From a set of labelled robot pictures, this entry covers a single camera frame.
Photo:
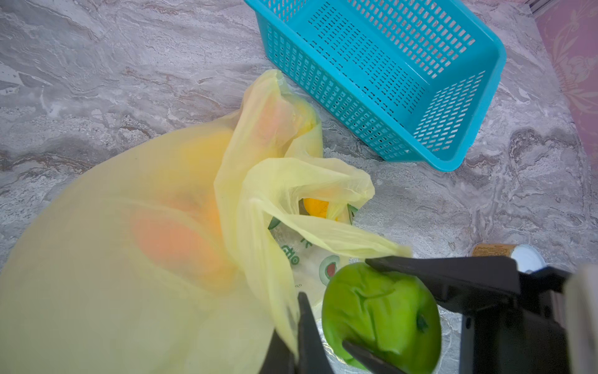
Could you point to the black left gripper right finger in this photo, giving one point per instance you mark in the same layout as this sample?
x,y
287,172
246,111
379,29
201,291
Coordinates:
x,y
369,360

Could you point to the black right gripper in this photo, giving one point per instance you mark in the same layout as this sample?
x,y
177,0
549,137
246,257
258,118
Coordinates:
x,y
512,322

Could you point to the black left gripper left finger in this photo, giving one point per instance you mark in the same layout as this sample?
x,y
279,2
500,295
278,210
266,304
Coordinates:
x,y
311,356

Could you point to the green toy apple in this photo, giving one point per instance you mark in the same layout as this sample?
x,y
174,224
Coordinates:
x,y
391,314

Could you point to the yellow translucent plastic bag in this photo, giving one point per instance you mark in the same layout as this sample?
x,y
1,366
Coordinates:
x,y
160,260

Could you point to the yellow toy fruit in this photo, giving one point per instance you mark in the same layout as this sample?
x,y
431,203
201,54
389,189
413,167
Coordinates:
x,y
316,208

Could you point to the yellow tin can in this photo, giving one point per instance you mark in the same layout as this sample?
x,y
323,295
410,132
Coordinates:
x,y
527,258

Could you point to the teal plastic mesh basket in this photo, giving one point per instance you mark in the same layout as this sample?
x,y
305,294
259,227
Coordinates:
x,y
412,79

